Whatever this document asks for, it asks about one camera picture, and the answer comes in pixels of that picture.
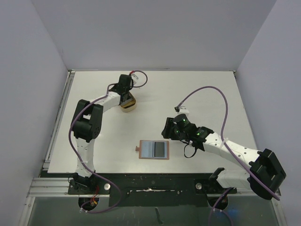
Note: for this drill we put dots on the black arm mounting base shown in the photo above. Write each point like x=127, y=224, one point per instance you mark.
x=151, y=190

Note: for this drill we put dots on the yellow card tray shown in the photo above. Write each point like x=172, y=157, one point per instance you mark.
x=129, y=104

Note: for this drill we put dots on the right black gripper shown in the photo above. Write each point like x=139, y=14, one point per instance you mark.
x=168, y=128

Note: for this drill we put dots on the tan leather card holder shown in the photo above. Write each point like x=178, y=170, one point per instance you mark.
x=146, y=149

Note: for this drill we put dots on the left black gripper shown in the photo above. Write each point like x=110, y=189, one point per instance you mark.
x=114, y=87

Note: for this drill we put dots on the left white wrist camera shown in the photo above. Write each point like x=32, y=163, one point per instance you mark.
x=134, y=78

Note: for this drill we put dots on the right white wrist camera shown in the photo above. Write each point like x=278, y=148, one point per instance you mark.
x=182, y=110

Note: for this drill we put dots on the aluminium frame rail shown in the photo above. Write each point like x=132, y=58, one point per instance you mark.
x=59, y=116

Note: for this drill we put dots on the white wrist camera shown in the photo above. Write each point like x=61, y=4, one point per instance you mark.
x=182, y=110
x=134, y=78

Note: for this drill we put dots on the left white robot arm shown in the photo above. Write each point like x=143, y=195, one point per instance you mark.
x=87, y=121

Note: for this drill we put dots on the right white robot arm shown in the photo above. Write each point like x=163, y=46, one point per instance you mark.
x=263, y=171

